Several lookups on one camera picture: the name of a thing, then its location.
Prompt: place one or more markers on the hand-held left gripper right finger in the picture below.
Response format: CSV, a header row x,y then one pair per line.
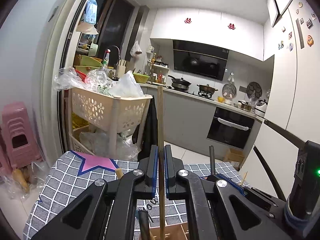
x,y
200,200

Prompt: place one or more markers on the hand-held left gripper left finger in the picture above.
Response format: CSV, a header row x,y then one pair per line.
x,y
125,192

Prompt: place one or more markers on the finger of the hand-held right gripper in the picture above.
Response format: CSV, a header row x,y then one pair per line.
x,y
257,195

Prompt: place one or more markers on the wooden chopstick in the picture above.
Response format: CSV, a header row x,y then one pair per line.
x,y
244,178
119,173
160,117

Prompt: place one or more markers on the clear grey plastic spoon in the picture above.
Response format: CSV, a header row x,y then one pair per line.
x,y
212,160
144,225

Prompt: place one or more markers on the beige plastic utensil holder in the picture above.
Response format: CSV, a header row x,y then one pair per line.
x,y
175,233

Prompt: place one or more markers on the cardboard box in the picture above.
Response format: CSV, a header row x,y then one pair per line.
x,y
233,158

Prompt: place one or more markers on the blue-grey checked tablecloth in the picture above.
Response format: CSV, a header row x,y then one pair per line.
x,y
62,187

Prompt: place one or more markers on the black hanging plastic bag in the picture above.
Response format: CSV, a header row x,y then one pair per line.
x,y
150,130

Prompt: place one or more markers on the black built-in oven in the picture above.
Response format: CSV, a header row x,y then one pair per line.
x,y
230,130

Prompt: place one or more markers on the white rice cooker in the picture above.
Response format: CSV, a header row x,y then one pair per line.
x,y
262,108

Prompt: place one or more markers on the yellow oil bottle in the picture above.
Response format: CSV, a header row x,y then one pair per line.
x,y
78,122

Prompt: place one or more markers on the white refrigerator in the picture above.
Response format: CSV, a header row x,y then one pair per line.
x,y
287,92

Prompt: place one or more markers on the grey kitchen counter cabinet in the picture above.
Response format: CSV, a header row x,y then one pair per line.
x,y
180,115

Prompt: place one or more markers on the beige perforated storage cart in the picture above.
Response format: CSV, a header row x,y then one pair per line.
x,y
100,107

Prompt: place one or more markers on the steel pot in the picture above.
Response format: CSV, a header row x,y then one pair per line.
x,y
244,106

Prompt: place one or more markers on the round black grill pan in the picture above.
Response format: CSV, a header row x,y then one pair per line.
x,y
254,89

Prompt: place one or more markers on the yellow bowl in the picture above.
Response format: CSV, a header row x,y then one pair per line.
x,y
221,99

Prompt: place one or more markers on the clear bag of yellow produce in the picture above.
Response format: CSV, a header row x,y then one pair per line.
x,y
21,180

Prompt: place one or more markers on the white translucent plastic bag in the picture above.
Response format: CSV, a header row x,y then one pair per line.
x,y
127,86

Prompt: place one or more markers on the round metal steamer rack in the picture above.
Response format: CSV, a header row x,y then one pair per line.
x,y
229,90

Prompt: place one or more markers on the green plastic colander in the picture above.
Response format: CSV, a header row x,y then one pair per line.
x,y
141,78

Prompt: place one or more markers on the black frying pan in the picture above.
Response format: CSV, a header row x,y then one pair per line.
x,y
180,83

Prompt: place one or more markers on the pink plastic stool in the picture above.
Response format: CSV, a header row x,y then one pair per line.
x,y
17,135

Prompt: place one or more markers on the white countertop utensil jar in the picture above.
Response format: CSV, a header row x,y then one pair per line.
x,y
121,70

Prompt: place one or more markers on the white spice rack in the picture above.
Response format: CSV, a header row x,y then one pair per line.
x,y
160,72

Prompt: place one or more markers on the crumpled clear plastic bag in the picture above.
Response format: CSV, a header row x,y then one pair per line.
x,y
67,78

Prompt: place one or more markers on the spray bottle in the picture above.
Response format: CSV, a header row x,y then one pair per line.
x,y
107,58

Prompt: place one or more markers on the cluster of fridge magnets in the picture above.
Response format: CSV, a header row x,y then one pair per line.
x,y
310,40

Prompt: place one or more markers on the green plastic basin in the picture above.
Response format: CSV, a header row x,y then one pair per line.
x,y
87,62

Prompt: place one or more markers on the black range hood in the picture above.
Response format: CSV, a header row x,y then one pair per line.
x,y
200,60

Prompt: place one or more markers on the white hanging plastic bag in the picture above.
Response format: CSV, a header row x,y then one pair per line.
x,y
135,50

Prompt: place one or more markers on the metal kitchen faucet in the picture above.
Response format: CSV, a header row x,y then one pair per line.
x,y
115,48

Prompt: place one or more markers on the red paper decal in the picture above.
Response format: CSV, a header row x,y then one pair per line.
x,y
231,26
187,21

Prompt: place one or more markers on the dark glass door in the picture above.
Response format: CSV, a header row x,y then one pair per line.
x,y
115,25

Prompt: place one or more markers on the blue hanging package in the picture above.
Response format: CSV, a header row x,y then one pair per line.
x,y
91,11

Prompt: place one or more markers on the white wall cabinet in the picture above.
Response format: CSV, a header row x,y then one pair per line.
x,y
205,22

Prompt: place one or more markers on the wall light switch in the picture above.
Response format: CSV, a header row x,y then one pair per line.
x,y
53,13

